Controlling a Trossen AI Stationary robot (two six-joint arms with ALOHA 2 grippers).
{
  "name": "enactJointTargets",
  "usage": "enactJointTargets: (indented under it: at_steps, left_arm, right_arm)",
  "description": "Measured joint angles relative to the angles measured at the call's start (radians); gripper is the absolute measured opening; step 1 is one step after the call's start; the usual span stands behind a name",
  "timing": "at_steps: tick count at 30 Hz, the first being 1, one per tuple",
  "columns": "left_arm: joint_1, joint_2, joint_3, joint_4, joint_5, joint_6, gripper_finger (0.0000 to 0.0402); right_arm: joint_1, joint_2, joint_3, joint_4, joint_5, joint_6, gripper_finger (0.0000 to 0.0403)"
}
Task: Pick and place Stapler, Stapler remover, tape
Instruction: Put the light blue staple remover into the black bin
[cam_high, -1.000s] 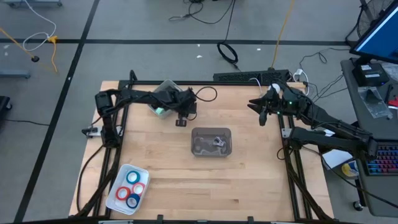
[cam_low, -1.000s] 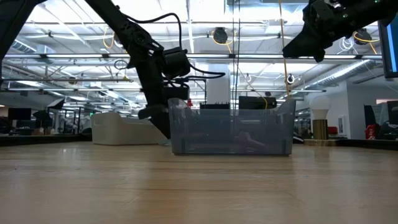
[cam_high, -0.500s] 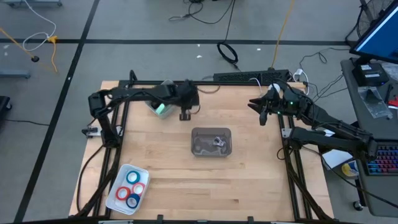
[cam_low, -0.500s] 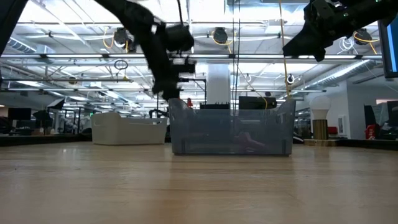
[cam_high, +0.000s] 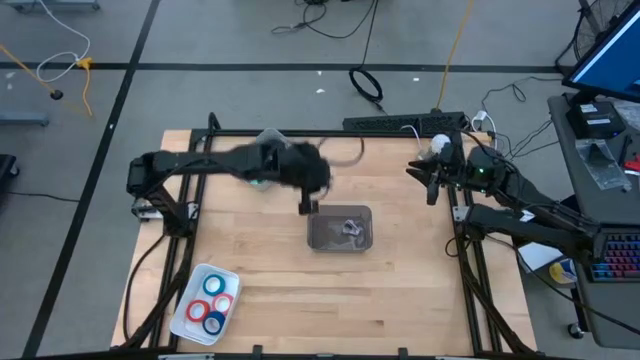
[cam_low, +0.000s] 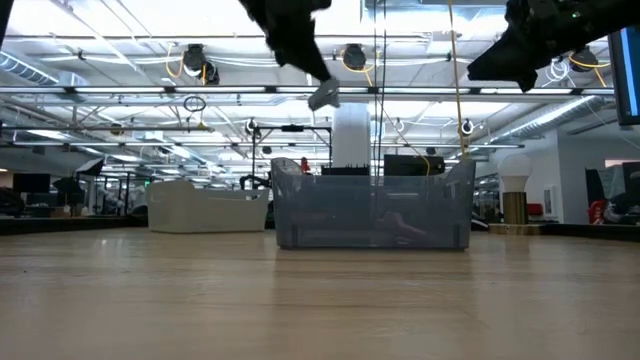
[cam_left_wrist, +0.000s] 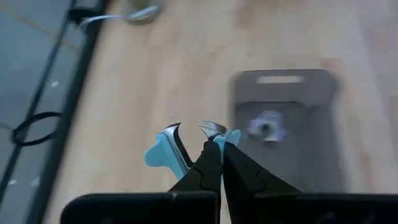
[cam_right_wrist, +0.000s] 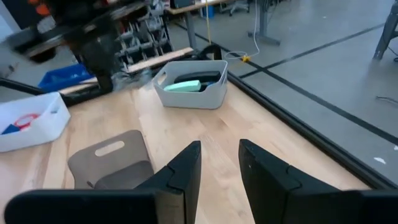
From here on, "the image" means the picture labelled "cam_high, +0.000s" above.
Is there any black floor fan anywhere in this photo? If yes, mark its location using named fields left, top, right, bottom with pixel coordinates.
left=572, top=0, right=637, bottom=64

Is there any yellow floor cable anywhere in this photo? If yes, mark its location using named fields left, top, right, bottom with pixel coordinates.
left=73, top=56, right=97, bottom=119

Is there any teal tape roll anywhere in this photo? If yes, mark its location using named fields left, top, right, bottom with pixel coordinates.
left=201, top=273, right=227, bottom=298

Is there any black perforated power strip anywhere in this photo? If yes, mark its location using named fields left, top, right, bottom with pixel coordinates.
left=342, top=110, right=467, bottom=137

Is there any pink tape roll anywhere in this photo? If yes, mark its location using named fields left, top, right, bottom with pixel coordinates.
left=210, top=292, right=235, bottom=317

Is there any grey cable loop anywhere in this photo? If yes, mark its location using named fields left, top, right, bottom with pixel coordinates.
left=319, top=135, right=366, bottom=169

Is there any blue tape roll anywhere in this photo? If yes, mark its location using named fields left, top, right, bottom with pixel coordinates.
left=201, top=310, right=228, bottom=337

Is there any white tape tray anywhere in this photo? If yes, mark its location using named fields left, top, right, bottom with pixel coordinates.
left=168, top=263, right=243, bottom=347

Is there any backlit rainbow keyboard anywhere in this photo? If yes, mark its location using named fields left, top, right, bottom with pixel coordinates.
left=589, top=229, right=640, bottom=283

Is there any grey cart base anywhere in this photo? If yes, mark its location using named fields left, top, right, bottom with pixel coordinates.
left=3, top=0, right=101, bottom=13
left=0, top=110, right=51, bottom=128

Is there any black aluminium table frame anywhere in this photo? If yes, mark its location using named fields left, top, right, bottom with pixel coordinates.
left=119, top=112, right=540, bottom=360

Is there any black hanging cable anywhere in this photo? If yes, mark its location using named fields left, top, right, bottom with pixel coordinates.
left=348, top=0, right=385, bottom=112

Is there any blue staple remover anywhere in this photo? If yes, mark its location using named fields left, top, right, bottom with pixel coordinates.
left=341, top=217, right=365, bottom=237

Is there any red-orange tape roll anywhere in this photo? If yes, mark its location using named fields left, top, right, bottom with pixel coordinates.
left=185, top=298, right=212, bottom=324

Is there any grey desk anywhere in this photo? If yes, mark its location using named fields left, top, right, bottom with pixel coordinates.
left=547, top=92, right=640, bottom=351

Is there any black floor cable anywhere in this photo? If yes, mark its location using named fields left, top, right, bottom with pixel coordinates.
left=271, top=0, right=377, bottom=41
left=480, top=74, right=564, bottom=161
left=5, top=189, right=82, bottom=204

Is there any black mini computer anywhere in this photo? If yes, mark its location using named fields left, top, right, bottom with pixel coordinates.
left=565, top=101, right=627, bottom=141

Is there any yellow hanging cord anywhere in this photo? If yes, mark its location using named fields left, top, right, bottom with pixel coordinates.
left=435, top=0, right=475, bottom=112

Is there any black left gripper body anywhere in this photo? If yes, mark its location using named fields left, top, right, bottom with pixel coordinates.
left=272, top=141, right=334, bottom=204

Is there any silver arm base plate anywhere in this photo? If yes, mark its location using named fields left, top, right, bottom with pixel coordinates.
left=130, top=197, right=169, bottom=224
left=451, top=204, right=475, bottom=225

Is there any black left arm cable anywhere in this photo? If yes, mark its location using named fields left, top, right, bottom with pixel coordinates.
left=122, top=232, right=169, bottom=346

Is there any white lamp cable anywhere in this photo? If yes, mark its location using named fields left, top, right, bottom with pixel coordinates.
left=399, top=123, right=426, bottom=151

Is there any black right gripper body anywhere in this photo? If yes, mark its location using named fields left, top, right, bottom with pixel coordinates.
left=425, top=143, right=471, bottom=206

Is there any black computer monitor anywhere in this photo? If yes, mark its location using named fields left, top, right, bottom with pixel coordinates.
left=561, top=0, right=640, bottom=105

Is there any clear plastic bag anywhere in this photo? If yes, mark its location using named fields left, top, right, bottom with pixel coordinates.
left=574, top=138, right=633, bottom=193

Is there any white bulb table lamp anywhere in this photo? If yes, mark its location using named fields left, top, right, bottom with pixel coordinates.
left=430, top=133, right=453, bottom=155

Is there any white paper sheet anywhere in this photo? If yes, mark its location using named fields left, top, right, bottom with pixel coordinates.
left=517, top=242, right=567, bottom=275

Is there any white plug adapter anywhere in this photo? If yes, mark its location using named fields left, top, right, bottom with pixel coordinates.
left=469, top=109, right=497, bottom=135

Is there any black chair base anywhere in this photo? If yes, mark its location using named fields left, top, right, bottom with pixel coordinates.
left=0, top=153, right=21, bottom=180

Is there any translucent grey plastic bin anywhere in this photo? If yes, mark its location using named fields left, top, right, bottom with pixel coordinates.
left=306, top=204, right=375, bottom=253

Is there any white floor cable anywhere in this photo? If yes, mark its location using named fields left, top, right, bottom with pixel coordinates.
left=35, top=0, right=93, bottom=85

